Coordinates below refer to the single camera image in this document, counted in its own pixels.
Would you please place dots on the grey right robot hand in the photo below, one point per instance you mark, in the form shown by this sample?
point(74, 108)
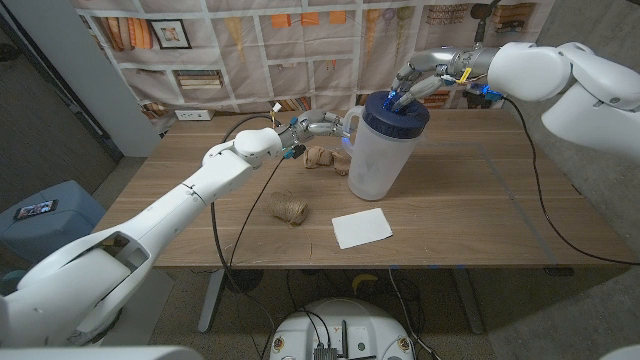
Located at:
point(440, 60)

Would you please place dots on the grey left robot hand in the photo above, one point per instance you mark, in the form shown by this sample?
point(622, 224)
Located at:
point(315, 125)

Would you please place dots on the translucent plastic pitcher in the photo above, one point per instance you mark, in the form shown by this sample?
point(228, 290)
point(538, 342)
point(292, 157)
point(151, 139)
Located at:
point(375, 170)

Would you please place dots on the dark blue pitcher lid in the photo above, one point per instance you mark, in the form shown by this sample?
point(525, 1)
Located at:
point(397, 122)

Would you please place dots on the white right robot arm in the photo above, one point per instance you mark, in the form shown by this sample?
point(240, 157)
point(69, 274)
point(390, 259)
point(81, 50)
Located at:
point(565, 75)

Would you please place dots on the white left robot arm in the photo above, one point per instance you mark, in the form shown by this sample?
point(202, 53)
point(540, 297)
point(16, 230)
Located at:
point(200, 185)

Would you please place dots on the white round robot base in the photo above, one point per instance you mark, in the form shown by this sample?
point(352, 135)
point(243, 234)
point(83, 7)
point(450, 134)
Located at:
point(345, 325)

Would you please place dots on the crumpled brown rag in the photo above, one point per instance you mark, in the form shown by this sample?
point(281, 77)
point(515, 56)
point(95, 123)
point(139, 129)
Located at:
point(320, 157)

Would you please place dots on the printed bookshelf backdrop cloth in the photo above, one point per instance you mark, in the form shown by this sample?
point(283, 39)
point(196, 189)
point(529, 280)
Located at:
point(300, 50)

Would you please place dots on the brown twine ball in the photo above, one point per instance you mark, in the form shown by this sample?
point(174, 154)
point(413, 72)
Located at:
point(290, 209)

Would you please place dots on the white paper sheet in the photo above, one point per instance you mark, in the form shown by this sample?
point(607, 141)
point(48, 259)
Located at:
point(361, 228)

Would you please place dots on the white power outlet strip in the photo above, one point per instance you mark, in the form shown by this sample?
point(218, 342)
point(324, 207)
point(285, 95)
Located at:
point(194, 114)

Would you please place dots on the yellow curved object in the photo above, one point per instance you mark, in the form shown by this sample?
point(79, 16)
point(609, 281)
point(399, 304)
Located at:
point(364, 280)

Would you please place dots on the black round floor object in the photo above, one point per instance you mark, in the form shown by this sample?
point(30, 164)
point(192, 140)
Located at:
point(243, 281)

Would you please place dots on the grey metal table leg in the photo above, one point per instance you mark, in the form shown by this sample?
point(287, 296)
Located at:
point(210, 305)
point(470, 305)

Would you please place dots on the white floor platform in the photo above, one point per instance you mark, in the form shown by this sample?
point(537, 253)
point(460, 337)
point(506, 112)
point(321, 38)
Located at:
point(150, 300)

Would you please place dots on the black smartphone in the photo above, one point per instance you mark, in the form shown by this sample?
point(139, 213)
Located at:
point(35, 210)

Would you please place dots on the teal round object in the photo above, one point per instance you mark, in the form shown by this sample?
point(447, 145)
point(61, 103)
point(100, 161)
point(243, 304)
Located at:
point(10, 282)

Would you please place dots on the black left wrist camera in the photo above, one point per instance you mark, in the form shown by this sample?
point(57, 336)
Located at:
point(296, 151)

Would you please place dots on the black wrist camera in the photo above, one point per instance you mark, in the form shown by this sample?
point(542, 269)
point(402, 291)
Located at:
point(296, 151)
point(487, 95)

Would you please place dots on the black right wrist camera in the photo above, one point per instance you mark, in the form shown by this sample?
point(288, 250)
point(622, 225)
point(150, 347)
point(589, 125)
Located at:
point(487, 95)

